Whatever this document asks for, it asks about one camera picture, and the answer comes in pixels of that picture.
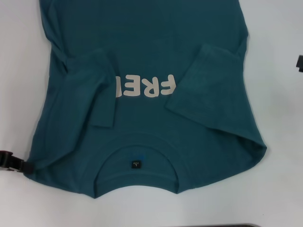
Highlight teal T-shirt with FREE print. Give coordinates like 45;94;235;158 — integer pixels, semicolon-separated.
23;0;267;199

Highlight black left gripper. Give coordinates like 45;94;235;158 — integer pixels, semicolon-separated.
0;149;34;175

